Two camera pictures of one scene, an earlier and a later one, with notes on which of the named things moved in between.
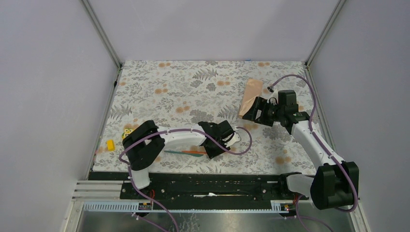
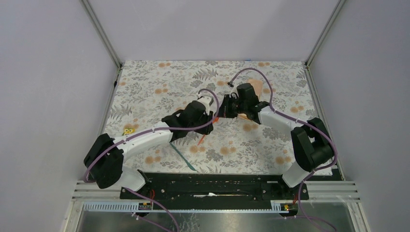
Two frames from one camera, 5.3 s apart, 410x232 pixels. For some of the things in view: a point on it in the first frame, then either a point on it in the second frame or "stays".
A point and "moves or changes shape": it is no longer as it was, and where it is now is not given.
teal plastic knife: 195,154 moves or changes shape
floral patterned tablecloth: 215,116 stays
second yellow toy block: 126,131 stays
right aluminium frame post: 336,12 stays
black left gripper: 211,153 → 205,130
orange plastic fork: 195,152 moves or changes shape
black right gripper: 262,104 → 225,111
